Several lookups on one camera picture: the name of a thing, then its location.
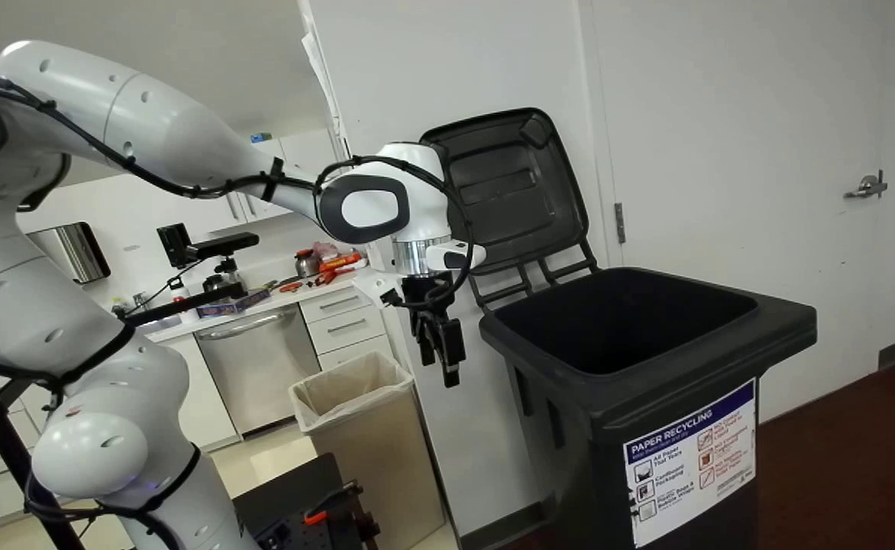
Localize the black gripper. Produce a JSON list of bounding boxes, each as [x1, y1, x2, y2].
[[379, 266, 472, 392]]

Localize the beige trash bin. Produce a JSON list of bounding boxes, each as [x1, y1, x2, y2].
[[286, 347, 449, 550]]

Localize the big black bin body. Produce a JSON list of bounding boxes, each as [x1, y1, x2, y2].
[[477, 266, 823, 550]]

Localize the white drawer cabinet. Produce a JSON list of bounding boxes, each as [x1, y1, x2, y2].
[[295, 283, 397, 374]]

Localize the orange tools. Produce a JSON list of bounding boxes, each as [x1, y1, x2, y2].
[[294, 243, 371, 288]]

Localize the stainless steel dishwasher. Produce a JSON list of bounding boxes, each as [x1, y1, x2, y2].
[[193, 301, 323, 440]]

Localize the black breadboard base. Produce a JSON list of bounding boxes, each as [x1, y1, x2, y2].
[[228, 451, 383, 550]]

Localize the white recycling label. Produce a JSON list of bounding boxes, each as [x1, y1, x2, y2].
[[619, 379, 762, 550]]

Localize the white door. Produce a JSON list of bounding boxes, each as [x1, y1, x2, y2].
[[577, 0, 895, 425]]

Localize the metal paper towel dispenser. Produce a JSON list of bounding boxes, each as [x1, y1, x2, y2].
[[29, 219, 112, 288]]

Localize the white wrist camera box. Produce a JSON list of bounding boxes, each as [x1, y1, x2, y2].
[[433, 237, 490, 276]]

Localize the orange handled clamp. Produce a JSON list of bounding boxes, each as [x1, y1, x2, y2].
[[299, 502, 366, 536]]

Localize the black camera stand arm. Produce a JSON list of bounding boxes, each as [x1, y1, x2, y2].
[[120, 219, 263, 331]]

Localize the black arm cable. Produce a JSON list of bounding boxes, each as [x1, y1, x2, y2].
[[0, 57, 470, 299]]

